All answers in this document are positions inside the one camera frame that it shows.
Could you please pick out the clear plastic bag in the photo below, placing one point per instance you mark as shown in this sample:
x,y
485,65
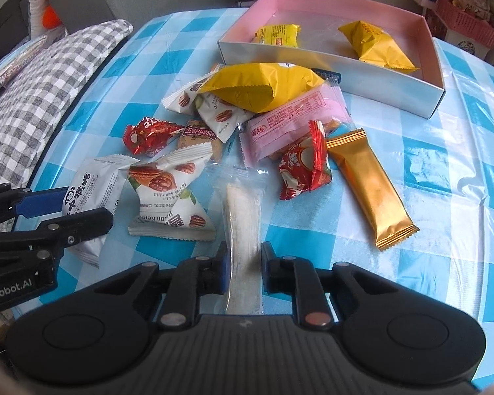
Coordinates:
x,y
12,63

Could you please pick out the small dark blue packet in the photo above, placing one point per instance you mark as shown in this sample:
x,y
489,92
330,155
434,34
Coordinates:
x,y
328,75

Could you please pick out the large white pecan packet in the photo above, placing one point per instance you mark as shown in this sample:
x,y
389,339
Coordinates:
x,y
168,189

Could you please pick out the white packet with black print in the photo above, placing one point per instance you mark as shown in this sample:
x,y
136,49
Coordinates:
x,y
90,185

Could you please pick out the grey checked cushion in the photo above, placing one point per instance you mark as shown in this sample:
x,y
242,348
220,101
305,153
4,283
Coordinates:
x,y
45,90

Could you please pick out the clear packet with white bar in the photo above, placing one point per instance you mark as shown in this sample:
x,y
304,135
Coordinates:
x,y
241,214

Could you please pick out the pink-lined white cardboard box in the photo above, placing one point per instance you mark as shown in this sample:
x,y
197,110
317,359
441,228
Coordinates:
x,y
395,90

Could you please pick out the plain yellow snack packet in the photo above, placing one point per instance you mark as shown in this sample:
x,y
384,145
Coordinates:
x,y
374,47

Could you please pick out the gold bar packet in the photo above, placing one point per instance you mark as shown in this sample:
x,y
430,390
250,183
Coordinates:
x,y
370,189

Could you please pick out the large yellow snack packet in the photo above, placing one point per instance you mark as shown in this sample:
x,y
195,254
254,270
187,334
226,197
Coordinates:
x,y
263,84

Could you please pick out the clear biscuit packet maroon label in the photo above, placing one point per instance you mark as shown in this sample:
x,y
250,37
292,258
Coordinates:
x,y
199,138

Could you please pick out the blue checked tablecloth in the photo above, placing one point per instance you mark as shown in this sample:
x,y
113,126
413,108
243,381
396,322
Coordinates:
x,y
457,173

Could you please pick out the orange and white plush toy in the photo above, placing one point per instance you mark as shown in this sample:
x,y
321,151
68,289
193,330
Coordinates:
x,y
49,16

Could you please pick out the yellow packet with red label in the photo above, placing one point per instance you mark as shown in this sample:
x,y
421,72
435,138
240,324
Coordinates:
x,y
276,35

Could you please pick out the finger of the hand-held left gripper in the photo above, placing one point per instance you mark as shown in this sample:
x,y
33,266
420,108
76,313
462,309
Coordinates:
x,y
82,224
41,202

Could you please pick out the red snack packet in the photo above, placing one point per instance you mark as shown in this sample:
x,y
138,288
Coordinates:
x,y
302,164
152,135

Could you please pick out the pink plastic basket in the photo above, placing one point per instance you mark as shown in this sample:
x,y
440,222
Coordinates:
x,y
465,20

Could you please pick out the orange cracker packet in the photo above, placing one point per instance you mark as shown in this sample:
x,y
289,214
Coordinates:
x,y
288,125

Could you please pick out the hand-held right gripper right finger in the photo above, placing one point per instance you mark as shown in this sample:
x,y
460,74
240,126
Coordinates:
x,y
266,271

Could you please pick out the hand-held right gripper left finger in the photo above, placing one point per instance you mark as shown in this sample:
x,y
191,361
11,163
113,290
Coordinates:
x,y
224,271

